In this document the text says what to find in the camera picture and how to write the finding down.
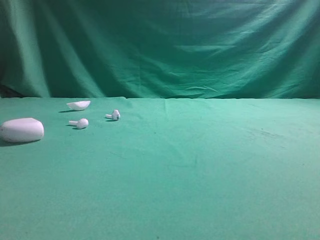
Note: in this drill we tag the white earbud case body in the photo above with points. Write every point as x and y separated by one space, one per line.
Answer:
22 130

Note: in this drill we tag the green backdrop cloth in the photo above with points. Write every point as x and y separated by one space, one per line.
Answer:
207 49

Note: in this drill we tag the green table cloth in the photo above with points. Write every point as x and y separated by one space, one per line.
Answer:
168 169

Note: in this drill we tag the white bluetooth earbud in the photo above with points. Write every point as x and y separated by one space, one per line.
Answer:
115 116

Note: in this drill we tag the white earbud case lid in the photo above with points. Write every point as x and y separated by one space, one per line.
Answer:
78 105

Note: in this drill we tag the white earbud near case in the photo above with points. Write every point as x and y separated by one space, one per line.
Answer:
80 124

